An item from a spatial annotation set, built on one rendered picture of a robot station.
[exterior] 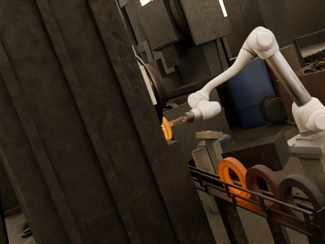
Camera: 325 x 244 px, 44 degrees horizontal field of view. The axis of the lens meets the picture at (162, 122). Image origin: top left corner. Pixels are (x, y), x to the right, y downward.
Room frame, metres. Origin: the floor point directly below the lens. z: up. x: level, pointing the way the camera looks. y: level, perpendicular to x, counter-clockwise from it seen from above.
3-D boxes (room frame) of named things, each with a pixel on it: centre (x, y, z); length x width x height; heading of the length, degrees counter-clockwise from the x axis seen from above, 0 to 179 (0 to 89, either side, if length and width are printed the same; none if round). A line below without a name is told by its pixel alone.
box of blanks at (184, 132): (5.02, -0.12, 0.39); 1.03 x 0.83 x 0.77; 128
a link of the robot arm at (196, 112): (2.69, -0.22, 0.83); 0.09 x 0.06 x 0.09; 16
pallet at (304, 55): (9.97, -3.92, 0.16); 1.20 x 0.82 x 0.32; 13
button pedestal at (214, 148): (3.17, -0.32, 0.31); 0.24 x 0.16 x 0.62; 23
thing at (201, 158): (3.07, -0.19, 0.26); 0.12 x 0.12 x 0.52
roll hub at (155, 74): (2.30, 0.00, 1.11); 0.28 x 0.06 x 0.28; 23
